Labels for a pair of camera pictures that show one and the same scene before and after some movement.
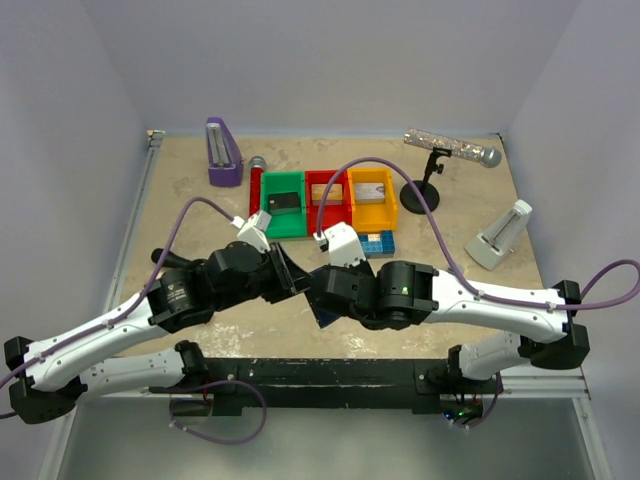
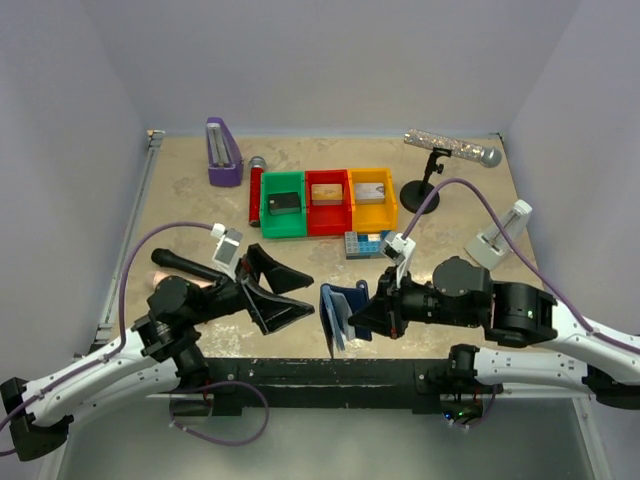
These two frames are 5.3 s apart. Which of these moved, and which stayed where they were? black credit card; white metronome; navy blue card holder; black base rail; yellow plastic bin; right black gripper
Moved: right black gripper; navy blue card holder
Stayed: black base rail; yellow plastic bin; black credit card; white metronome
